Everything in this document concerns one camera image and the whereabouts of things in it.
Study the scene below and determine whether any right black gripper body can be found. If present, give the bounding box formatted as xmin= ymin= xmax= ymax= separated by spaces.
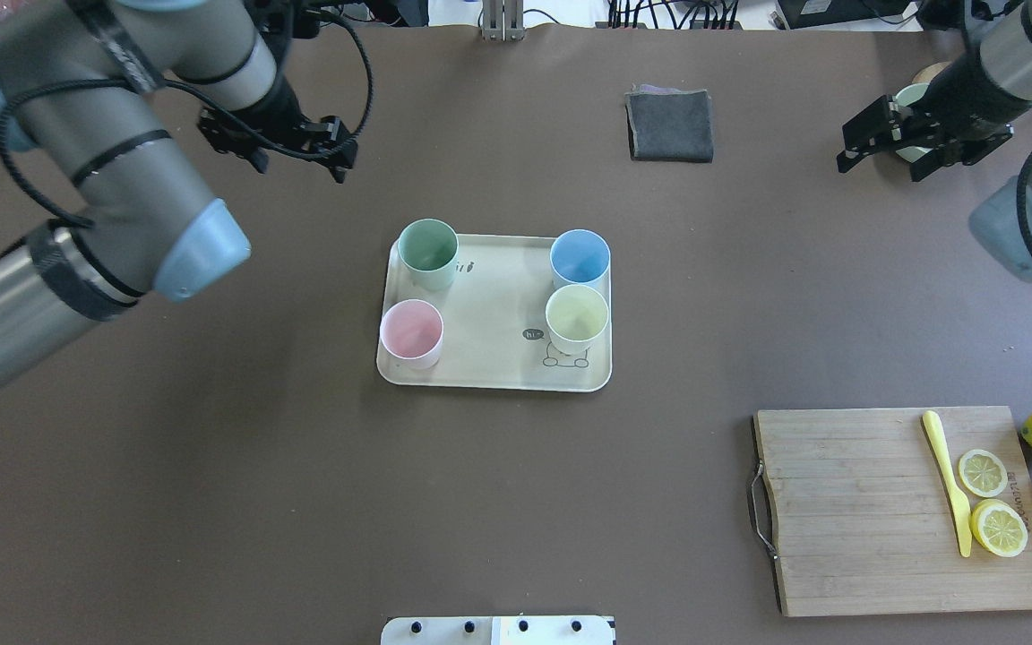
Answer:
xmin=912 ymin=58 xmax=1015 ymax=162

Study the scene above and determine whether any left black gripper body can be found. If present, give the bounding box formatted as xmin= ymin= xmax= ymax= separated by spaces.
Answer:
xmin=198 ymin=77 xmax=326 ymax=157

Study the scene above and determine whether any mint green cup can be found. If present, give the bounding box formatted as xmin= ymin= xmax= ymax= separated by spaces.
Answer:
xmin=397 ymin=218 xmax=460 ymax=291

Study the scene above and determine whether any pink cup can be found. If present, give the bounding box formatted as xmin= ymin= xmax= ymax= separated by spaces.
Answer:
xmin=378 ymin=298 xmax=445 ymax=370

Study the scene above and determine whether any light blue cup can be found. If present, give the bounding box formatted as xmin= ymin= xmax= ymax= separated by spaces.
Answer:
xmin=549 ymin=229 xmax=611 ymax=289

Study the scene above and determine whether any cream yellow cup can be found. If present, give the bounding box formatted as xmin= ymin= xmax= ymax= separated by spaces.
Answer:
xmin=545 ymin=283 xmax=611 ymax=355

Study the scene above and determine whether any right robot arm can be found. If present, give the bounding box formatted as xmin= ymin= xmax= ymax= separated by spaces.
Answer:
xmin=836 ymin=1 xmax=1032 ymax=282

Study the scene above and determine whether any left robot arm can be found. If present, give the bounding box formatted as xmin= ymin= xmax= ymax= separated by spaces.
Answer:
xmin=0 ymin=1 xmax=362 ymax=388

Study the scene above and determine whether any beige rabbit tray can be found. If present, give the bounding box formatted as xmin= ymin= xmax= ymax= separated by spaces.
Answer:
xmin=376 ymin=234 xmax=614 ymax=392

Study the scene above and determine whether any green bowl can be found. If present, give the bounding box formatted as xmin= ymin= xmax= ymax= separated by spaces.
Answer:
xmin=894 ymin=82 xmax=930 ymax=164

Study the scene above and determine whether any grey folded cloth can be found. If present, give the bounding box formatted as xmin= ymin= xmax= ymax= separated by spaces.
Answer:
xmin=625 ymin=84 xmax=716 ymax=163

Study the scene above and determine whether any lemon half lower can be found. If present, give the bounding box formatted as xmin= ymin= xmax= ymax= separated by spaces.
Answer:
xmin=957 ymin=449 xmax=1009 ymax=499

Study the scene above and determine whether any lemon half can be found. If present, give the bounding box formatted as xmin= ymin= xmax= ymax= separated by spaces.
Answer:
xmin=957 ymin=449 xmax=1009 ymax=499
xmin=970 ymin=499 xmax=1028 ymax=558

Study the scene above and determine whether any wooden cutting board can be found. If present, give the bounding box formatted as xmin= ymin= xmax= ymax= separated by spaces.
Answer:
xmin=750 ymin=407 xmax=1032 ymax=619

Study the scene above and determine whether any yellow plastic knife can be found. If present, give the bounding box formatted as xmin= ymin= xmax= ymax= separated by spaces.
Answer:
xmin=922 ymin=409 xmax=974 ymax=558

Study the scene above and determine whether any lemon half upper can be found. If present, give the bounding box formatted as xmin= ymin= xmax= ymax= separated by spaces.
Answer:
xmin=970 ymin=499 xmax=1028 ymax=558

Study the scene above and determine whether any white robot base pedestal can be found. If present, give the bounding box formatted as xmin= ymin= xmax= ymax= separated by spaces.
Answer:
xmin=380 ymin=614 xmax=617 ymax=644

